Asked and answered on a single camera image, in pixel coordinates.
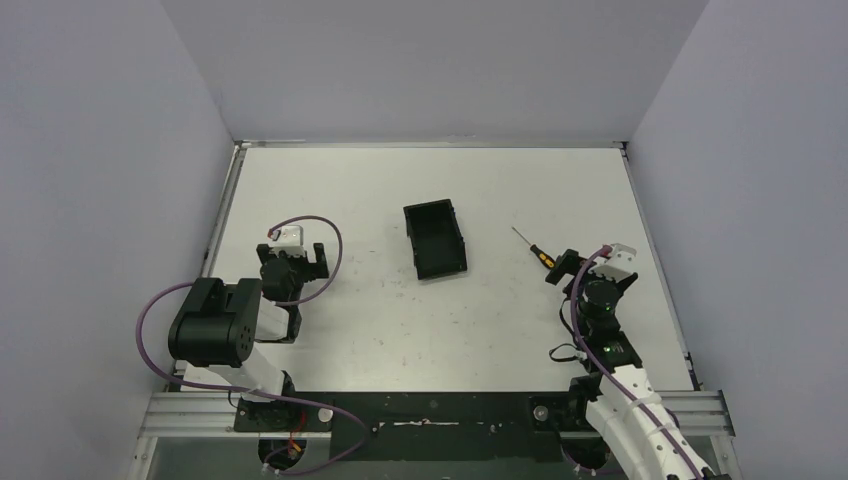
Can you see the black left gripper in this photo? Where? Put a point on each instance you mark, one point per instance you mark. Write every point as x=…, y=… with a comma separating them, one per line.
x=318, y=260

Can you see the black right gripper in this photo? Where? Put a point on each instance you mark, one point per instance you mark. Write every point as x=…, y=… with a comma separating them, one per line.
x=566, y=264

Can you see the orange black screwdriver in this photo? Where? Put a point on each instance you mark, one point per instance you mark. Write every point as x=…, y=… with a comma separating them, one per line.
x=538, y=251

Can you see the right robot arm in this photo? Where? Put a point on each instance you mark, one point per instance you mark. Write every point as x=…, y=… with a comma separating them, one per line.
x=615, y=397

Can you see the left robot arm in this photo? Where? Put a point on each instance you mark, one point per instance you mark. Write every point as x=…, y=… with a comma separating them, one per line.
x=220, y=326

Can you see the black plastic bin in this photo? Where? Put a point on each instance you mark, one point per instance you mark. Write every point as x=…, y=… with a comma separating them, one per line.
x=438, y=247

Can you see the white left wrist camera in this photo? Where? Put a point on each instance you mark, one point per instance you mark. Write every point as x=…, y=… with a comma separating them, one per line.
x=288, y=241

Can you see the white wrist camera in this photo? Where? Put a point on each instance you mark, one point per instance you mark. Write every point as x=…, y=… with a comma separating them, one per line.
x=288, y=241
x=617, y=265

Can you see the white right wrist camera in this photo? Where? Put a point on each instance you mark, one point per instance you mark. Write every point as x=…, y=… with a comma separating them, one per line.
x=617, y=265

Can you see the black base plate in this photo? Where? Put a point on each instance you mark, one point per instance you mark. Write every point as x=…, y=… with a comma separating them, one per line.
x=430, y=443

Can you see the aluminium front rail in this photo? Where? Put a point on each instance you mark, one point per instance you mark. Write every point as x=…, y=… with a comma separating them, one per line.
x=196, y=414

